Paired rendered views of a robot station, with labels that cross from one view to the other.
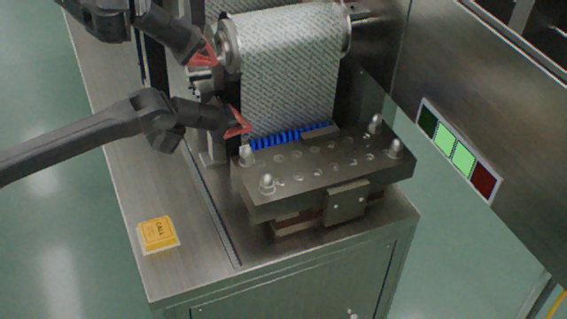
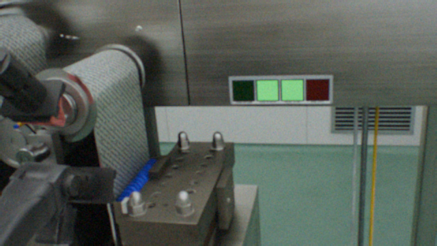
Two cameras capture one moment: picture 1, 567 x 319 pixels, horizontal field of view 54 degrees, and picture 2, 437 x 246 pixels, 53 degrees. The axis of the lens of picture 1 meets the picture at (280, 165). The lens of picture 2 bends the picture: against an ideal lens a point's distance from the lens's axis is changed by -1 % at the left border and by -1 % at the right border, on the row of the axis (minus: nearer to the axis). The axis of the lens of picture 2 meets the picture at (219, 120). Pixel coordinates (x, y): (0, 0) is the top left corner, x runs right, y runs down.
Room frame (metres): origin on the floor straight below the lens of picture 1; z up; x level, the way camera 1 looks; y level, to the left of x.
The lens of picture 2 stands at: (0.29, 0.56, 1.48)
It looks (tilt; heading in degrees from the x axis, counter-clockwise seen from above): 19 degrees down; 309
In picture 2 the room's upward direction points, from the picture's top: 4 degrees counter-clockwise
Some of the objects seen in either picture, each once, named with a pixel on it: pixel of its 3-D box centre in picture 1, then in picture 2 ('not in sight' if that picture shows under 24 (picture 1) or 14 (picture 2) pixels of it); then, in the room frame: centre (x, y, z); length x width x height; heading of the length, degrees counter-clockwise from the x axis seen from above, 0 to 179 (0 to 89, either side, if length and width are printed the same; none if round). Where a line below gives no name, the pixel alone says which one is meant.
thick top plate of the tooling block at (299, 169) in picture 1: (322, 167); (186, 186); (0.94, -0.10, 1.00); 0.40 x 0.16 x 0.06; 115
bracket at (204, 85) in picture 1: (209, 113); (53, 206); (1.04, 0.18, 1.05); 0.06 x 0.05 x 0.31; 115
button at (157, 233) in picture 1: (157, 233); not in sight; (0.78, 0.27, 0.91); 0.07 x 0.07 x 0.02; 25
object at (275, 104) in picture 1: (289, 104); (125, 149); (1.03, -0.01, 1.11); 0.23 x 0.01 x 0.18; 115
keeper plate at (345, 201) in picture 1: (345, 203); (227, 197); (0.86, -0.15, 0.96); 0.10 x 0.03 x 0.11; 115
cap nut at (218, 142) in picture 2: (396, 146); (217, 139); (0.96, -0.26, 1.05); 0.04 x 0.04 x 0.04
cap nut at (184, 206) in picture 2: (267, 182); (183, 201); (0.83, 0.03, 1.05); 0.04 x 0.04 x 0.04
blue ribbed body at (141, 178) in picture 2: (291, 136); (139, 182); (1.01, -0.02, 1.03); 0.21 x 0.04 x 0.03; 115
